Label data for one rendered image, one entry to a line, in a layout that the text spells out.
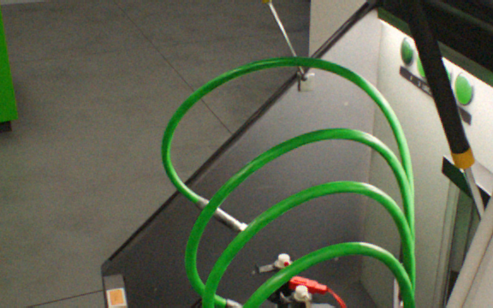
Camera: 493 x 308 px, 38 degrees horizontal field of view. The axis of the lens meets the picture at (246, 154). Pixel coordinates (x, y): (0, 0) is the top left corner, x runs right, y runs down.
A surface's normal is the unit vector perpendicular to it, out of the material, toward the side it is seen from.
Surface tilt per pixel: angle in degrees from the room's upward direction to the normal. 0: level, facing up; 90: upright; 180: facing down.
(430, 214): 90
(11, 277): 0
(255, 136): 90
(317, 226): 90
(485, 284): 76
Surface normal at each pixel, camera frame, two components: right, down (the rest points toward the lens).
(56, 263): 0.00, -0.90
